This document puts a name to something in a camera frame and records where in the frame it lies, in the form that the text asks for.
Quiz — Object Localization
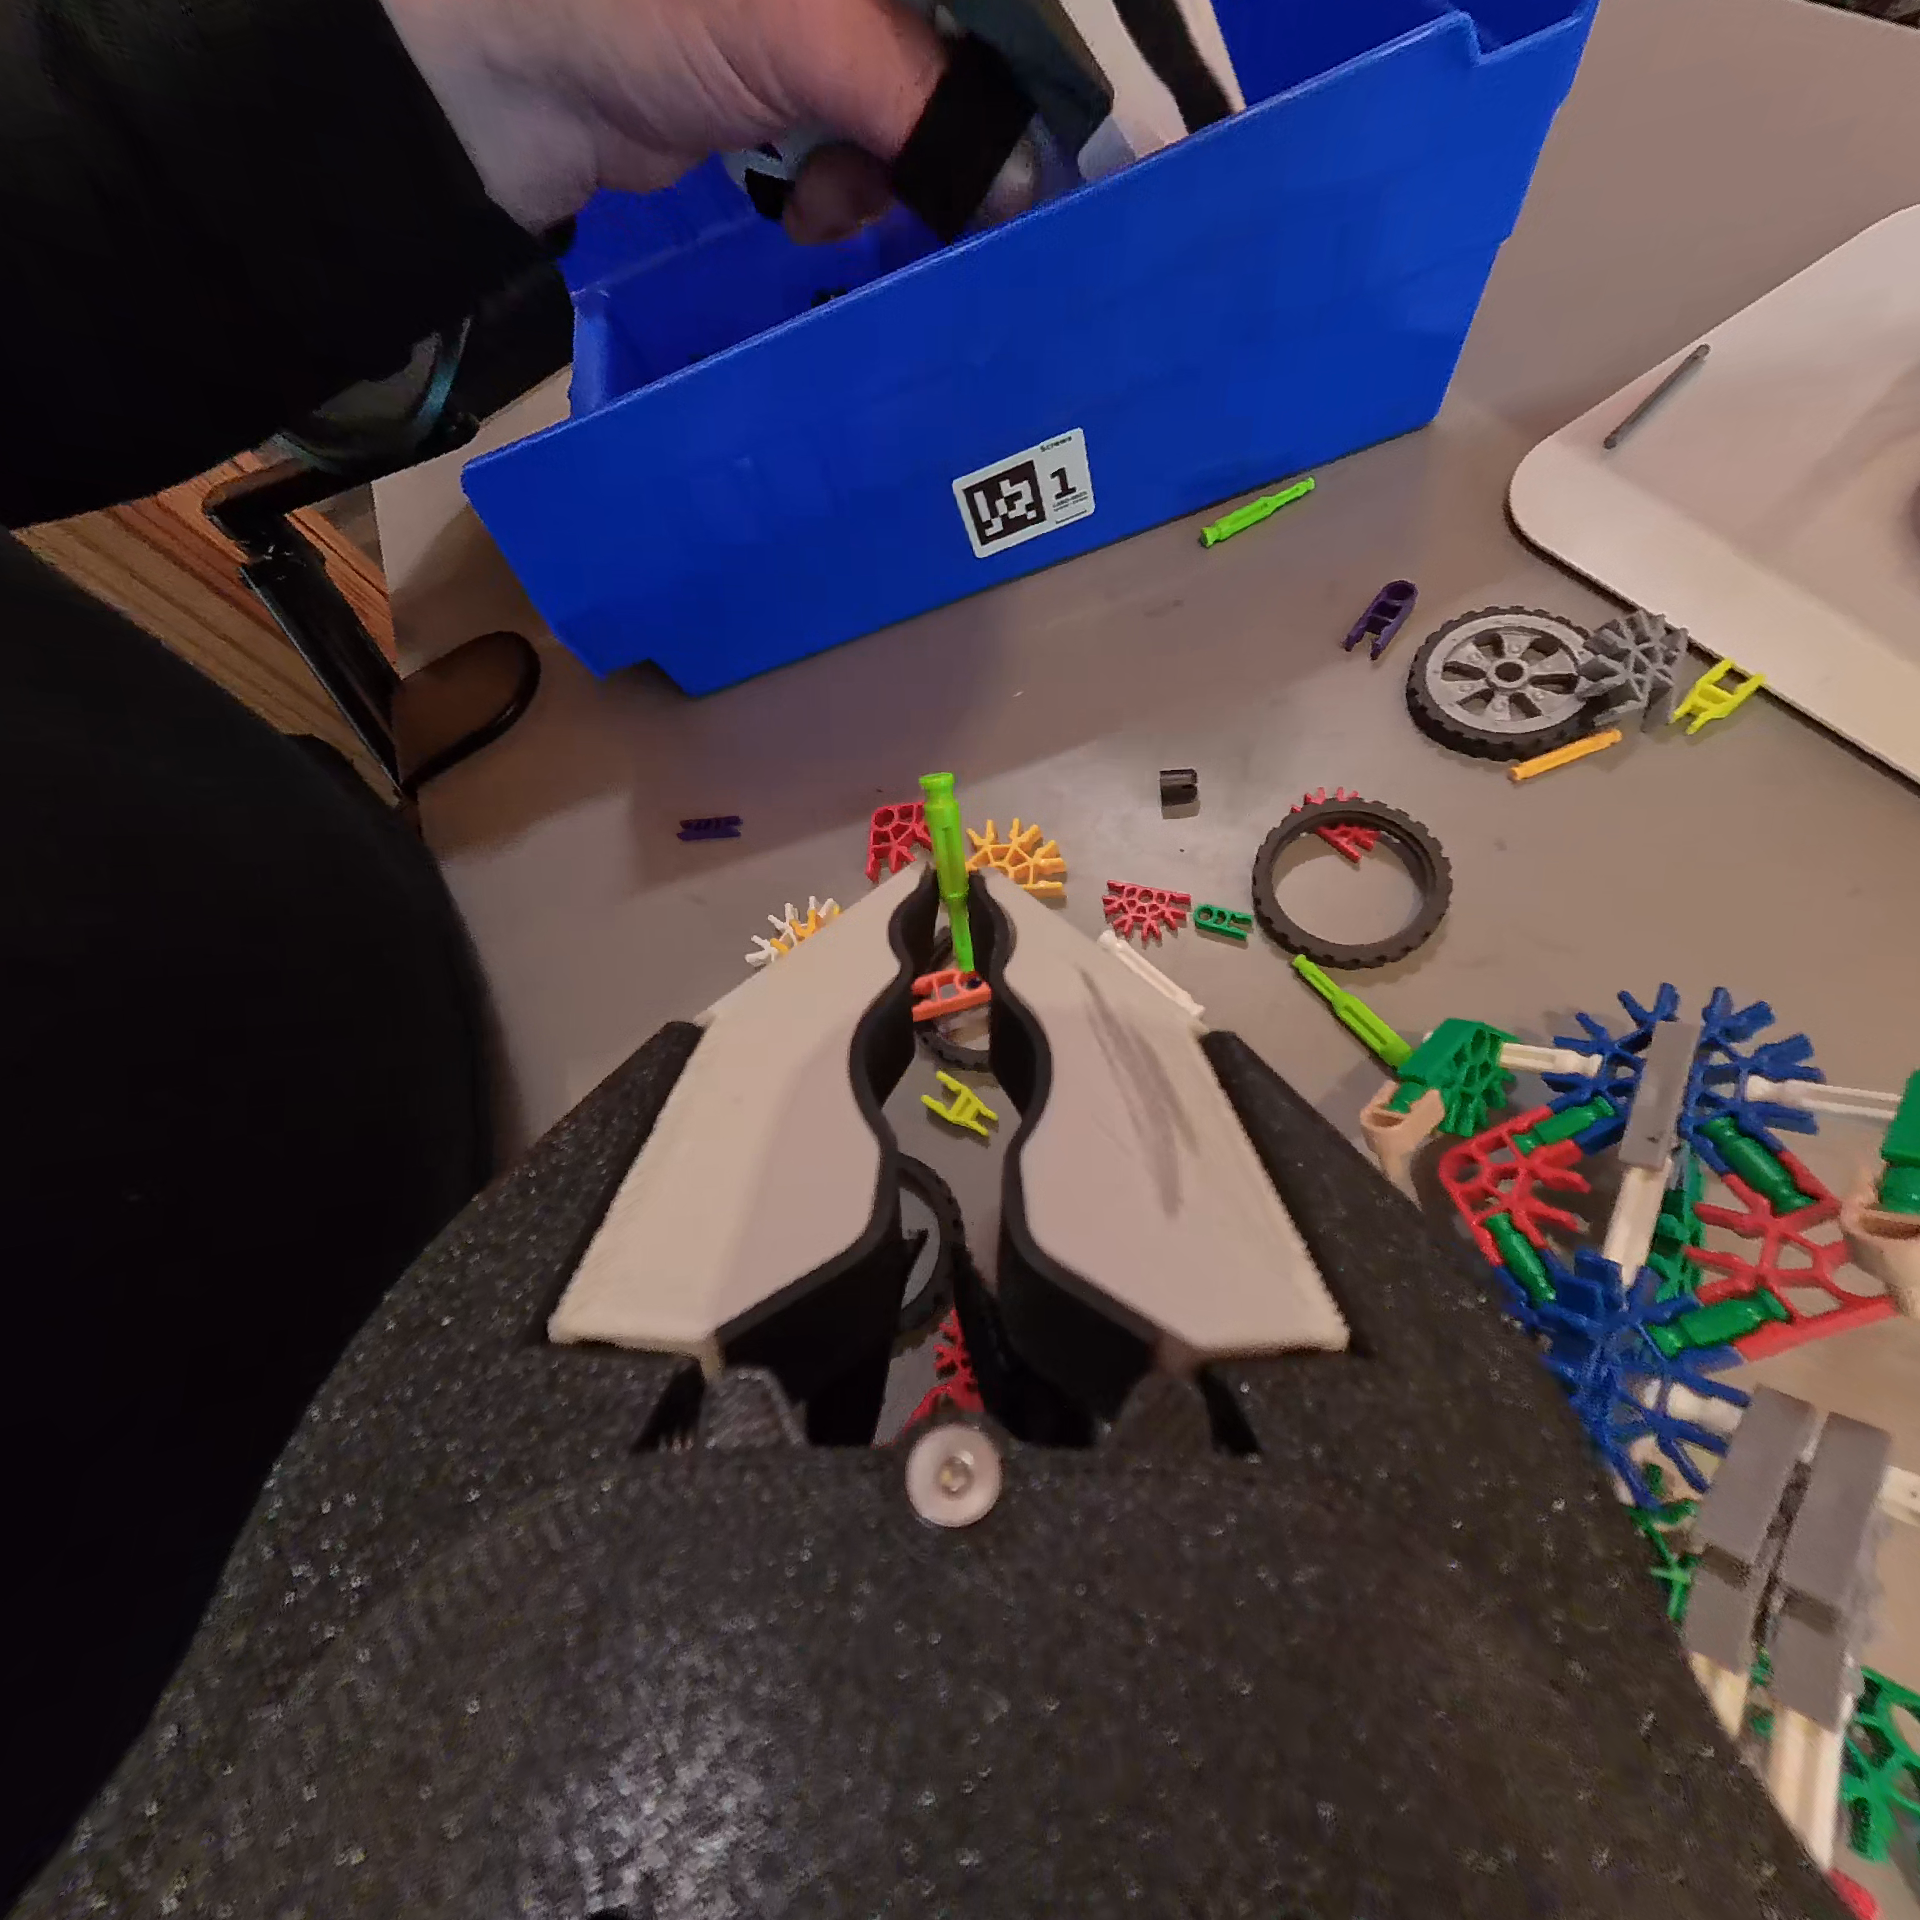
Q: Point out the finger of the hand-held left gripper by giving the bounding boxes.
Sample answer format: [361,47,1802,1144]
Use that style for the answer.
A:
[1180,0,1253,138]
[1068,0,1208,152]

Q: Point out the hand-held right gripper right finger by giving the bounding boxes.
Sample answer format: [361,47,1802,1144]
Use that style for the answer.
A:
[975,869,1352,1445]

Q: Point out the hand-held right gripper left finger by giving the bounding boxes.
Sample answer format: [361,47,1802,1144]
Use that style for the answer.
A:
[544,868,934,1445]

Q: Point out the blue bin with square tag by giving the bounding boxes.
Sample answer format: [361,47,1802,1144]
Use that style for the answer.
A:
[462,0,1604,701]

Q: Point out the light green rod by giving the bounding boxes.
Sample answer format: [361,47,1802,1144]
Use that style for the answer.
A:
[916,771,986,977]
[1197,474,1317,554]
[1294,952,1416,1072]

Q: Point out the multicolour construction toy model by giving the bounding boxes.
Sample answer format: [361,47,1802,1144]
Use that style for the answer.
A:
[1356,981,1920,1874]

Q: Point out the person's left forearm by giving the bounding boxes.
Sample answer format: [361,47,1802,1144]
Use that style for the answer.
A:
[0,0,578,530]

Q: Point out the person's left hand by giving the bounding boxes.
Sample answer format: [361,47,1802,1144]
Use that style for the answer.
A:
[382,0,965,250]

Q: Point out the black tyre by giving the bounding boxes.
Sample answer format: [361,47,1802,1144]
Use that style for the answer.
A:
[894,1153,972,1338]
[1253,793,1458,976]
[906,966,1002,1077]

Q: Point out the white rod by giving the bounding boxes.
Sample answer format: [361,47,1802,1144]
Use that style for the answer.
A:
[1094,927,1208,1027]

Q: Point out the yellow sun connector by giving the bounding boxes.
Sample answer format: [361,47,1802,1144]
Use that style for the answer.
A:
[969,814,1073,905]

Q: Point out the grey spoked wheel with tyre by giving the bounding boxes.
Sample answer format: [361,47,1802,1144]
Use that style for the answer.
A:
[1403,600,1604,766]

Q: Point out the black metal chair base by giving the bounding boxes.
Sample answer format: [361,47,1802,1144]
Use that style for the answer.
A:
[200,433,544,799]

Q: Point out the grey connector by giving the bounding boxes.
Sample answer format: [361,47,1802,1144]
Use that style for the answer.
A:
[1581,610,1697,731]

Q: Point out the yellow-green connector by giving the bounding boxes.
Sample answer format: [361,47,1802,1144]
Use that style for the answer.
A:
[1667,652,1772,738]

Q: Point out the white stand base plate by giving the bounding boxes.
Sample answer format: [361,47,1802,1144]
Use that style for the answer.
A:
[1505,209,1920,793]

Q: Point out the green connector chain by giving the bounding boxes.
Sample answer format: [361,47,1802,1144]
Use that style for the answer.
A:
[1629,1491,1920,1873]

